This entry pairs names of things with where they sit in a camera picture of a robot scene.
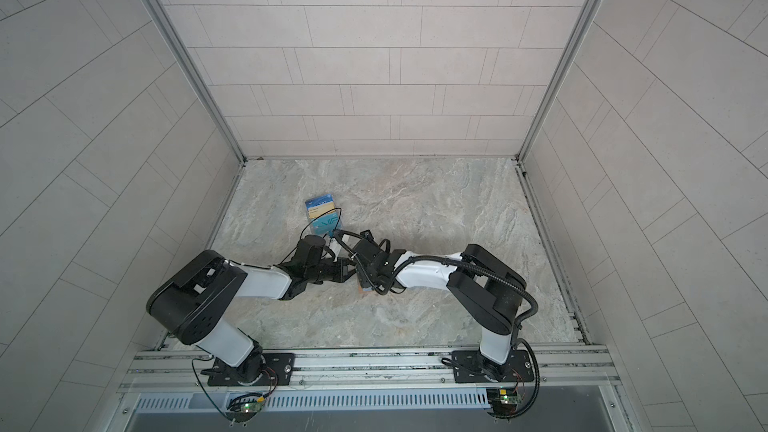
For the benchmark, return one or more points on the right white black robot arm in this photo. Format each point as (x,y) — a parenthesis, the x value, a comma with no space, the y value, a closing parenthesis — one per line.
(493,294)

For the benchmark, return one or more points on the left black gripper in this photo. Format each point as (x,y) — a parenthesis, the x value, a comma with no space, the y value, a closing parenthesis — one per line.
(342,269)

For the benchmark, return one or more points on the right green circuit board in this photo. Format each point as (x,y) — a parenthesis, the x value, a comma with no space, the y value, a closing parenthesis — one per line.
(503,402)

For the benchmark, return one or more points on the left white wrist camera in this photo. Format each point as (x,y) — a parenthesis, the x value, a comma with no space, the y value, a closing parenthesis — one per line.
(331,249)

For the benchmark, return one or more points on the green circuit board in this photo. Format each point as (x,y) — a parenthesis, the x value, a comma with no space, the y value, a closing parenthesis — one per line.
(250,403)
(503,402)

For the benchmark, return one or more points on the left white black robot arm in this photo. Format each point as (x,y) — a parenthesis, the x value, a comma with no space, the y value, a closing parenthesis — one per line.
(191,305)

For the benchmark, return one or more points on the left green circuit board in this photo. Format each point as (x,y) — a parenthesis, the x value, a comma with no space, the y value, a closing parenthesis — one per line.
(250,403)

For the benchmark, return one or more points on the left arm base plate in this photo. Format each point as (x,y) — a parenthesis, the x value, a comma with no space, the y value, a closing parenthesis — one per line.
(266,369)

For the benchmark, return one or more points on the gold beige card on table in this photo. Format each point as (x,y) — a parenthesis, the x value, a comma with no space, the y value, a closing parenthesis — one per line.
(319,210)

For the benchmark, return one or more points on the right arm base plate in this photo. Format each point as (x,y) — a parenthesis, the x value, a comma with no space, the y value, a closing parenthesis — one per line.
(489,367)

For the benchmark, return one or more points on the blue VIP card on table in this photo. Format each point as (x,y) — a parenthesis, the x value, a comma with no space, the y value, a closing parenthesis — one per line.
(320,202)

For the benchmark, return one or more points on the teal card on table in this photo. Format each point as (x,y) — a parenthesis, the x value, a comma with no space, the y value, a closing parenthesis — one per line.
(326,225)

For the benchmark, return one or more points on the white ventilation grille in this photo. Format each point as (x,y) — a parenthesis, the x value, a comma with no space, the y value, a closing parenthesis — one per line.
(323,400)

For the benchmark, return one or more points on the aluminium mounting rail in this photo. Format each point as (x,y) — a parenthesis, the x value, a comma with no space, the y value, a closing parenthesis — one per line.
(378,368)

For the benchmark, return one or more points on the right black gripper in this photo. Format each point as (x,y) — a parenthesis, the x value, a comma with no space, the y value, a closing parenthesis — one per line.
(360,279)

